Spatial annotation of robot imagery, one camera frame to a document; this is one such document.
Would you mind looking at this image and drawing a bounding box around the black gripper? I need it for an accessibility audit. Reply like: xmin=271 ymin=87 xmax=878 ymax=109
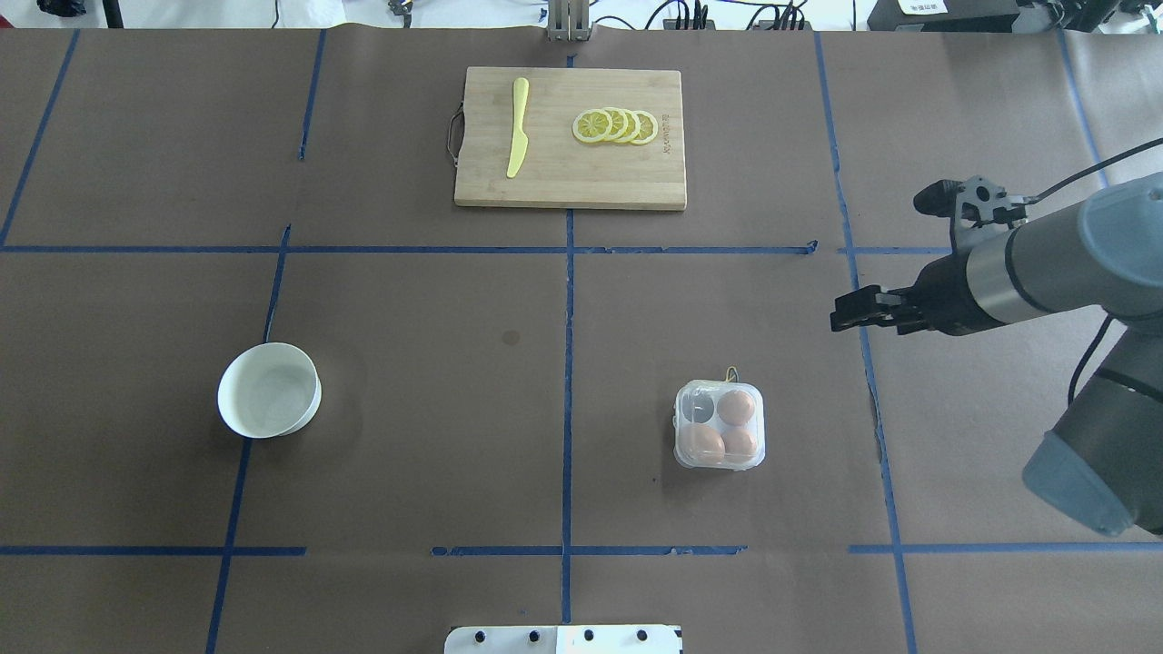
xmin=830 ymin=253 xmax=983 ymax=336

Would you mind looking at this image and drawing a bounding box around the clear plastic egg box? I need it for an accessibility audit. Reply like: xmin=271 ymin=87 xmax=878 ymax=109
xmin=672 ymin=365 xmax=768 ymax=472

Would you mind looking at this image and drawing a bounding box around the brown egg from bowl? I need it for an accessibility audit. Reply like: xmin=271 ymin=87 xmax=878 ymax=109
xmin=676 ymin=422 xmax=726 ymax=467

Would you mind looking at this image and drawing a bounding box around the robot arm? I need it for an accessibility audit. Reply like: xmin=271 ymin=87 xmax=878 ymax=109
xmin=830 ymin=173 xmax=1162 ymax=536

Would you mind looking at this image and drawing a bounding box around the brown egg rear in box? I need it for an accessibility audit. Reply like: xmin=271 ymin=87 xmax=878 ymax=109
xmin=716 ymin=389 xmax=757 ymax=427

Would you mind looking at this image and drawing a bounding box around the brown egg in box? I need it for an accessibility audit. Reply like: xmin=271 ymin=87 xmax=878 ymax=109
xmin=716 ymin=389 xmax=757 ymax=427
xmin=721 ymin=428 xmax=759 ymax=465

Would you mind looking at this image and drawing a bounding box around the brown egg front in box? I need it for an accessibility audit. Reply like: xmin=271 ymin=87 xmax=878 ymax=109
xmin=721 ymin=428 xmax=759 ymax=465

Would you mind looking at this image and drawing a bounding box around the black box on side table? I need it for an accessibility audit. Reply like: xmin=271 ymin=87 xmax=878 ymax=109
xmin=866 ymin=1 xmax=1020 ymax=33

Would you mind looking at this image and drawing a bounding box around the lemon slice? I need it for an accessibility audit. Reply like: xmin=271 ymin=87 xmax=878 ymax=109
xmin=611 ymin=108 xmax=641 ymax=144
xmin=601 ymin=107 xmax=632 ymax=142
xmin=626 ymin=109 xmax=659 ymax=145
xmin=571 ymin=109 xmax=615 ymax=144

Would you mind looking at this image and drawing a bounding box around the bamboo cutting board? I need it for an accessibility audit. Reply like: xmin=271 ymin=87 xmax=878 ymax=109
xmin=454 ymin=66 xmax=687 ymax=212

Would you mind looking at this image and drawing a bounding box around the yellow plastic knife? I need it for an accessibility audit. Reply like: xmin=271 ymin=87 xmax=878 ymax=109
xmin=506 ymin=77 xmax=529 ymax=179

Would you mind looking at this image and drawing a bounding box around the white bowl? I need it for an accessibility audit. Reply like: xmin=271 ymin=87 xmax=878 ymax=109
xmin=216 ymin=342 xmax=323 ymax=440

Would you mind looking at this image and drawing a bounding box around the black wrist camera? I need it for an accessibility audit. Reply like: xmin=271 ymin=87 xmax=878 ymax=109
xmin=913 ymin=175 xmax=1041 ymax=253

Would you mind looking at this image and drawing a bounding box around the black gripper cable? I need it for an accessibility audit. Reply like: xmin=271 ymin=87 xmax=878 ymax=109
xmin=1018 ymin=138 xmax=1163 ymax=405

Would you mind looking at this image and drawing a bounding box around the aluminium frame post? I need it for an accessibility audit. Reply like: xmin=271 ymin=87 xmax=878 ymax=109
xmin=547 ymin=0 xmax=592 ymax=42

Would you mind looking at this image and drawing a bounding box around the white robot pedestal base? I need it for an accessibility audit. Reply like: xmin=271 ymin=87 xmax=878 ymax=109
xmin=443 ymin=624 xmax=684 ymax=653

